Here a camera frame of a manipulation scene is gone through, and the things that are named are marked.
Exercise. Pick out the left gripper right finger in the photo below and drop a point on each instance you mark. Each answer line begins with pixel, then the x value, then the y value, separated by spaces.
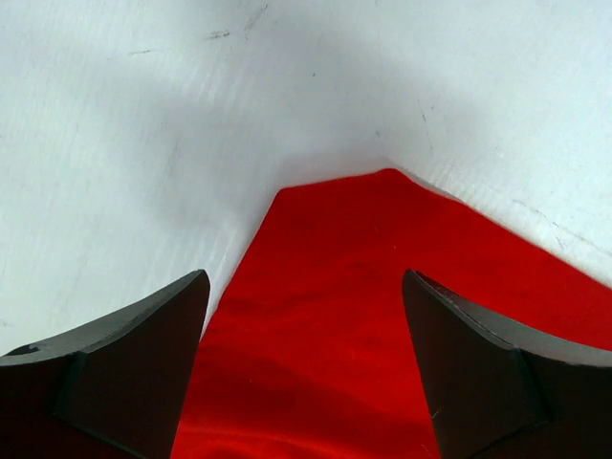
pixel 496 388

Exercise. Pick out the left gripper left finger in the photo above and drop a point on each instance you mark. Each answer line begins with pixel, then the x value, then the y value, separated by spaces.
pixel 114 387

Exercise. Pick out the red t shirt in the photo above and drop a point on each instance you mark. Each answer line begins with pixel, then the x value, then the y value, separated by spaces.
pixel 308 354

